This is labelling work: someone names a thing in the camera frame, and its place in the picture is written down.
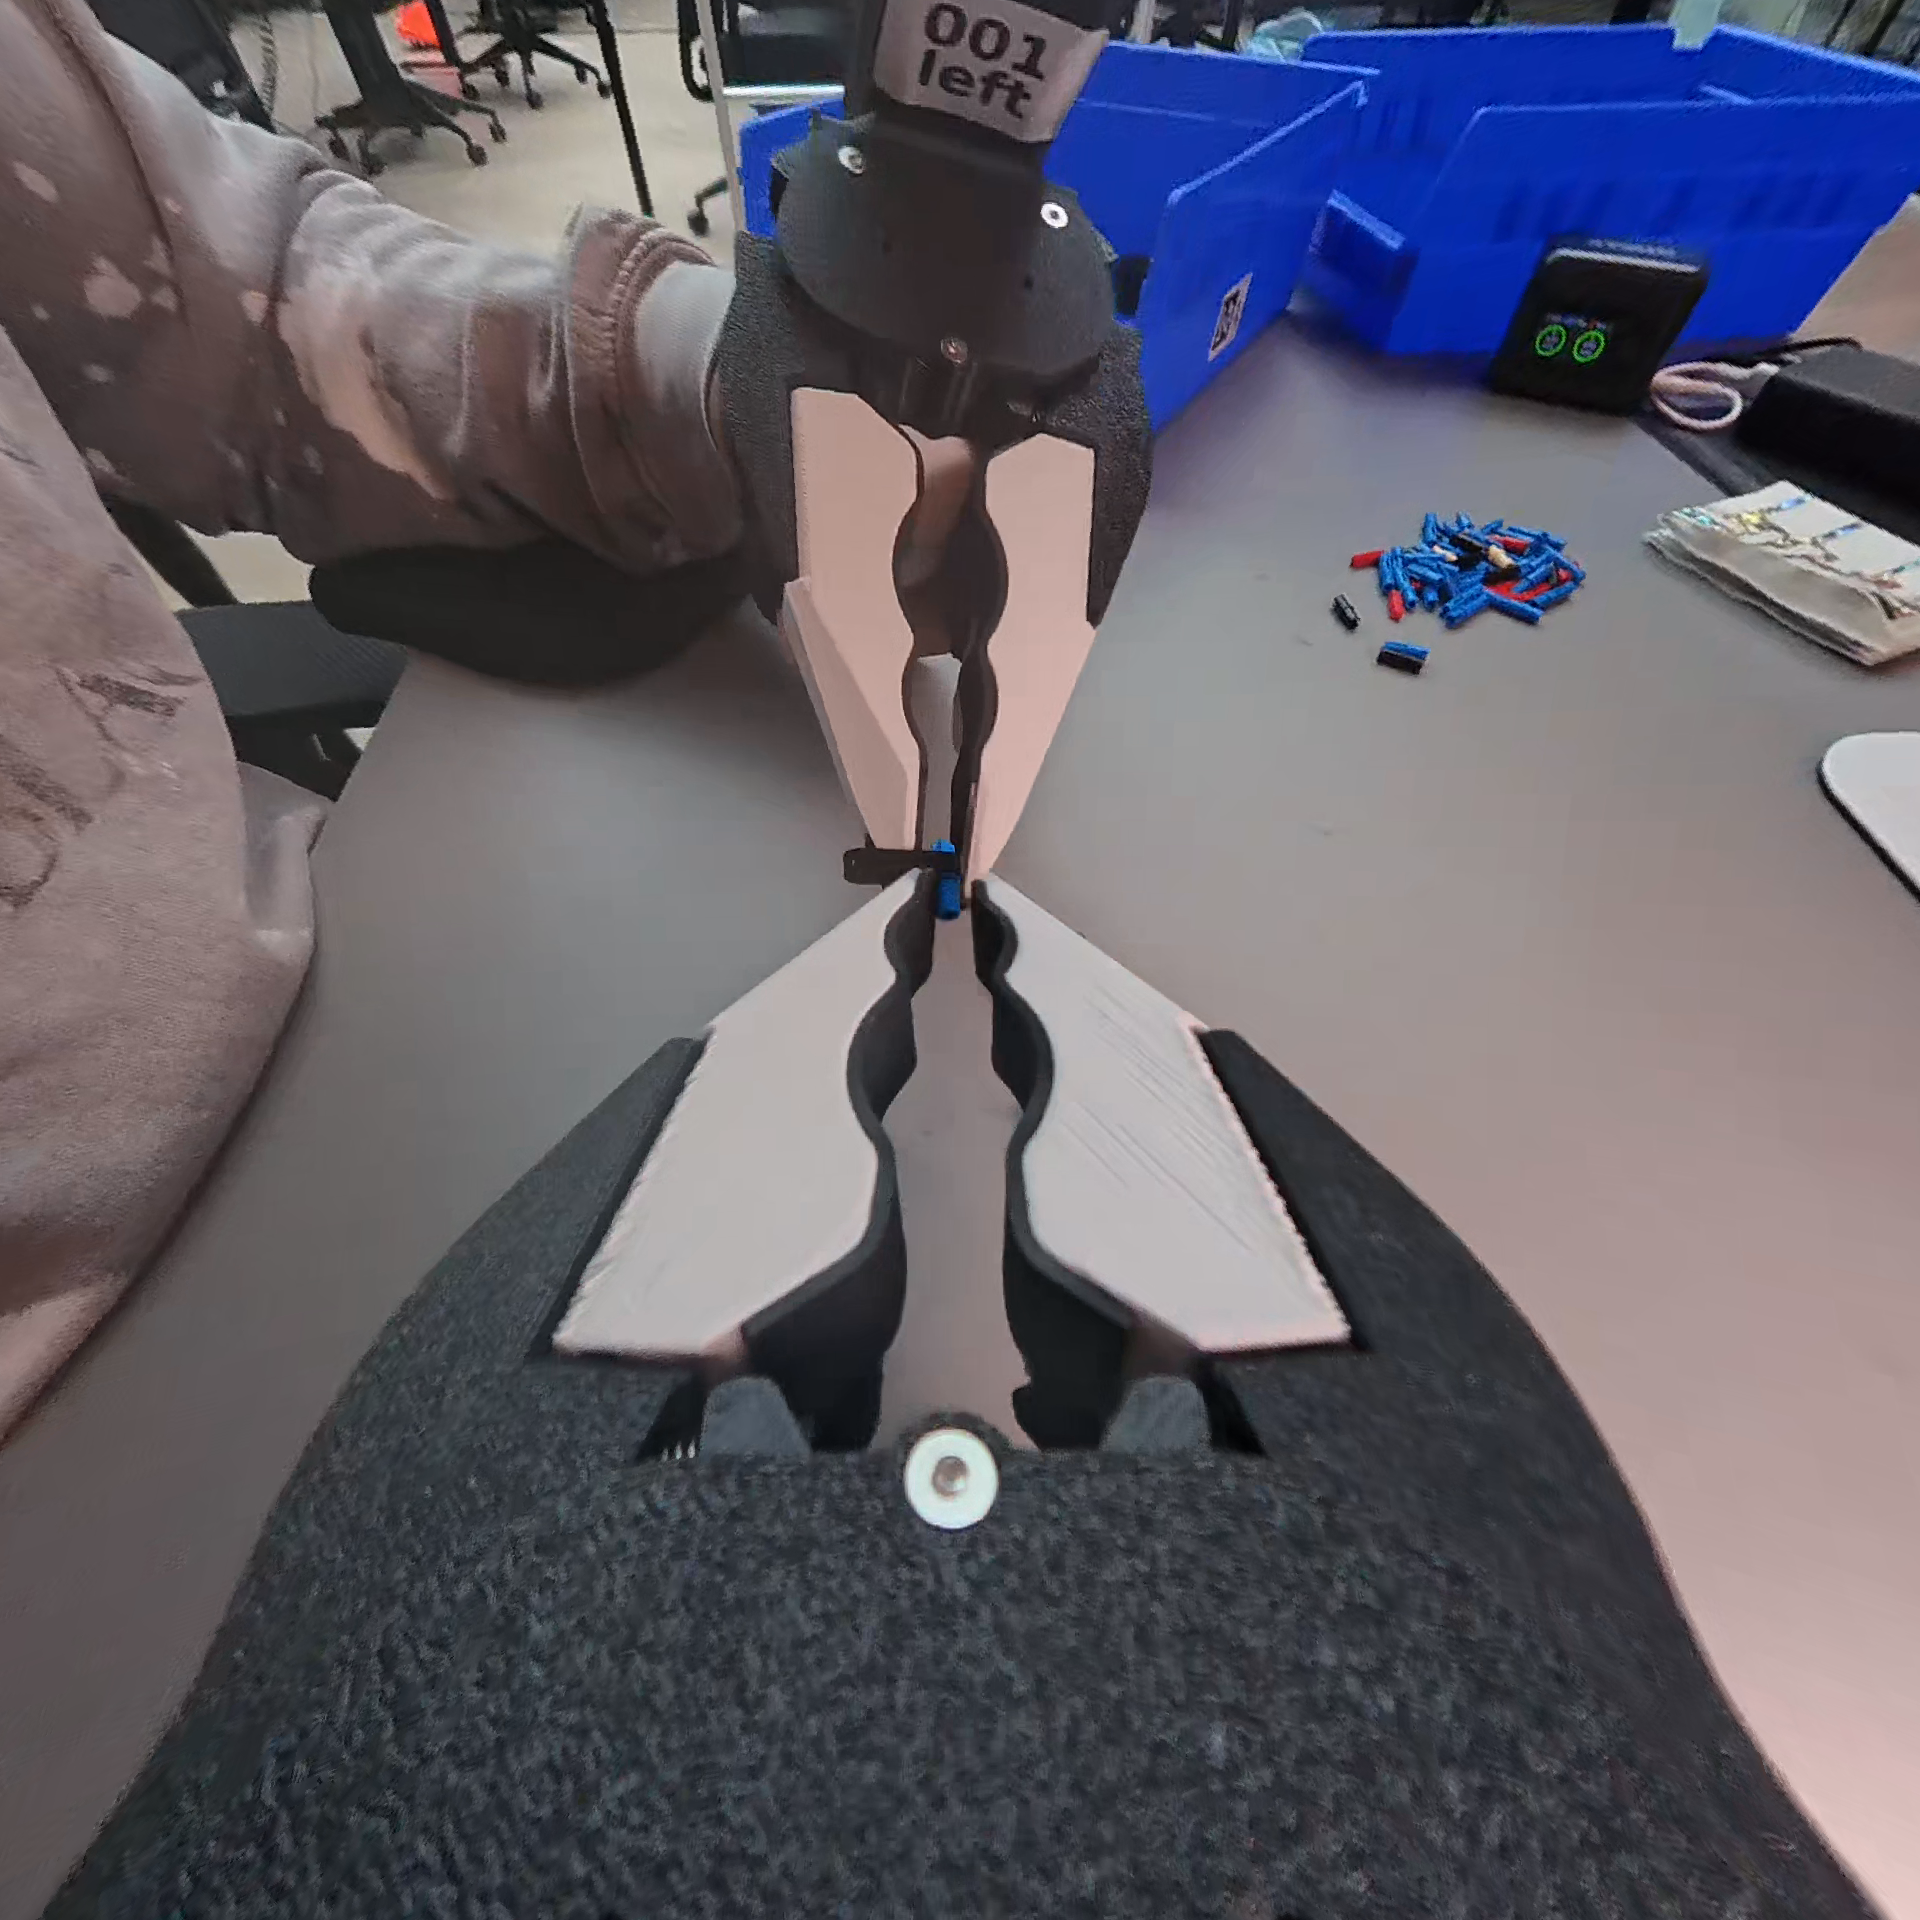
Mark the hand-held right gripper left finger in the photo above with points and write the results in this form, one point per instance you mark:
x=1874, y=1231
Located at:
x=721, y=1199

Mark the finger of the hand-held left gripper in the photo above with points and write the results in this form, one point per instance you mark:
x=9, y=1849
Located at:
x=1043, y=568
x=842, y=522

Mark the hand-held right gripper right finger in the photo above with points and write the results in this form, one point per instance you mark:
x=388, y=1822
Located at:
x=1171, y=1199

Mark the grey desk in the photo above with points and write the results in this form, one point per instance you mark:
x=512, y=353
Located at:
x=1425, y=973

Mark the blue bin with square tag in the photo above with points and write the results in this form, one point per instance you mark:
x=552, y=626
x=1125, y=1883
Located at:
x=1200, y=227

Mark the pile of blue red pins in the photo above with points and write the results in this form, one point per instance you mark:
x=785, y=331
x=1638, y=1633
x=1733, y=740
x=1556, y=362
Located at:
x=1479, y=568

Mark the background office chair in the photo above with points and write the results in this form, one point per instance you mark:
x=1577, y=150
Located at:
x=408, y=90

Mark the person's black office chair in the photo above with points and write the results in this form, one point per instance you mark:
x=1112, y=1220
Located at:
x=285, y=689

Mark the black device with green lights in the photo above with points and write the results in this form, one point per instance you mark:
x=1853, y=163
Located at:
x=1599, y=331

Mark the person's grey sweatshirt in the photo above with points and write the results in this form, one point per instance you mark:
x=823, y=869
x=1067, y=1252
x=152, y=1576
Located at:
x=119, y=823

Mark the blue plastic bin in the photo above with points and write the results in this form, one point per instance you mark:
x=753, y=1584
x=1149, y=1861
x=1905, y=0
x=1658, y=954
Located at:
x=1652, y=163

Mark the folded shiny sticker sheet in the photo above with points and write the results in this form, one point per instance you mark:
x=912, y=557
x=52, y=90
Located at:
x=1800, y=568

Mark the white book stand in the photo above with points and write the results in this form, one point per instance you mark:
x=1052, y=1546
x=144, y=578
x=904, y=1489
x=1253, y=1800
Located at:
x=1882, y=811

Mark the black power adapter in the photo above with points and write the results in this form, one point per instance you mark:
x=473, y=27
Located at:
x=1846, y=420

